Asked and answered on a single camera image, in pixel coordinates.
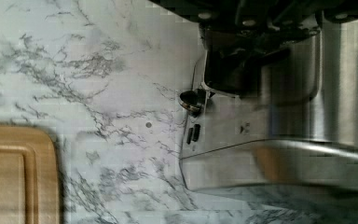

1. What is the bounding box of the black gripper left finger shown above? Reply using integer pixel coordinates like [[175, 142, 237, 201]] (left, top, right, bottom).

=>
[[150, 0, 280, 32]]

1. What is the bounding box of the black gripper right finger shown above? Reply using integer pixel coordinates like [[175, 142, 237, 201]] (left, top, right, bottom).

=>
[[281, 0, 358, 25]]

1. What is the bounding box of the silver two-slot toaster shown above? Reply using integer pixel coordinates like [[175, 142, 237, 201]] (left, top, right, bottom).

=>
[[180, 21, 358, 191]]

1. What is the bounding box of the small wooden cutting board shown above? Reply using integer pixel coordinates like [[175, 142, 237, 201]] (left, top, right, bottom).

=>
[[0, 125, 61, 224]]

